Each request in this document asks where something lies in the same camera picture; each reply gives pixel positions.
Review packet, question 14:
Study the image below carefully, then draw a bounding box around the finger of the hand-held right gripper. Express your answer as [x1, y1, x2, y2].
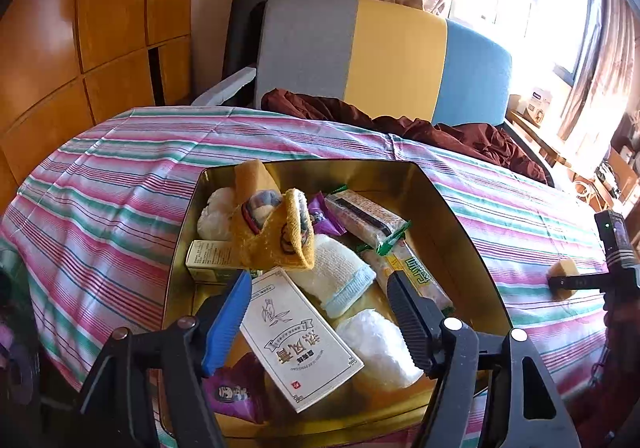
[547, 273, 608, 290]

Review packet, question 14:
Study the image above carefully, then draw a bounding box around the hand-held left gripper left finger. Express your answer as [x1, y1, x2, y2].
[80, 270, 253, 448]

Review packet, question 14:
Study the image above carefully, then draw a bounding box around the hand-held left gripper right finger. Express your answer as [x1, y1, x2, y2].
[387, 271, 583, 448]

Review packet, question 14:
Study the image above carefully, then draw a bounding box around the small orange sponge block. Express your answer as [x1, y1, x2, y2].
[550, 259, 582, 300]

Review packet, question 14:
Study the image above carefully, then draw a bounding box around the snack bar yellow green label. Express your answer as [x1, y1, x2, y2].
[362, 240, 454, 315]

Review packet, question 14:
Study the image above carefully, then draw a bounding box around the white plastic wad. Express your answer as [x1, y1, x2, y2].
[336, 310, 424, 387]
[197, 188, 237, 240]

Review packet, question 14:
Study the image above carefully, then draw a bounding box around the small pale green box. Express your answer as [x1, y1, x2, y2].
[186, 239, 251, 284]

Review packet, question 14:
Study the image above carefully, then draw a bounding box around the white printed tea box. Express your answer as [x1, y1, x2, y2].
[240, 267, 365, 415]

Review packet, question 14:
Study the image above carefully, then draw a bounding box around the large purple snack packet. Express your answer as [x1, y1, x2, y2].
[202, 353, 271, 425]

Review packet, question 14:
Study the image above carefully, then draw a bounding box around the yellow sock with face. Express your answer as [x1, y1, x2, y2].
[230, 188, 316, 272]

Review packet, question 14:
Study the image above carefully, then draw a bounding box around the gold tin box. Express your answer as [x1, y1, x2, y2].
[160, 159, 513, 439]

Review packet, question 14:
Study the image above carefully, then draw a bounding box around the white towel blue edge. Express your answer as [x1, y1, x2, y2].
[295, 234, 377, 319]

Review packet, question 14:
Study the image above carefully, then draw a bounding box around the snack bar black label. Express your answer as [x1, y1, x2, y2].
[325, 189, 412, 255]

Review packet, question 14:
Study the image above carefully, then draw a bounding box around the small purple snack packet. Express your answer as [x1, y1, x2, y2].
[306, 192, 347, 236]

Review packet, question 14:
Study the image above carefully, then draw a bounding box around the large yellow sponge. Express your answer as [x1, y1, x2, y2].
[234, 159, 281, 209]

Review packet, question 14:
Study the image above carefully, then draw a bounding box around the cardboard box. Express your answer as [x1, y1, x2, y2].
[607, 147, 634, 180]

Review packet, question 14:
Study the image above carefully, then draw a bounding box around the wooden side table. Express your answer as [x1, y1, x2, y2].
[507, 110, 572, 165]

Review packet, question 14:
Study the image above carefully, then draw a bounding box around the striped bed sheet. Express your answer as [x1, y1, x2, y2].
[0, 107, 613, 448]

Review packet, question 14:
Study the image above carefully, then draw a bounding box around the white appliance carton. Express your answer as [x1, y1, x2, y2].
[520, 87, 553, 125]

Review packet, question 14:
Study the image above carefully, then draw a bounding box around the maroon blanket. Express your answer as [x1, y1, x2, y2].
[261, 88, 548, 184]

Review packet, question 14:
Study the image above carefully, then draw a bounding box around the window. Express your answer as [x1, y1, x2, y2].
[450, 0, 601, 84]

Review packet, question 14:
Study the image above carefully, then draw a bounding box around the grey yellow blue sofa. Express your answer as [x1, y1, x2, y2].
[192, 0, 513, 126]

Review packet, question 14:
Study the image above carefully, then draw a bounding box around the black rolled mat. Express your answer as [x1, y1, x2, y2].
[222, 0, 273, 94]

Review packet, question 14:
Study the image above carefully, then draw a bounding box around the wooden wardrobe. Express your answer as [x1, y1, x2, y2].
[0, 0, 198, 189]

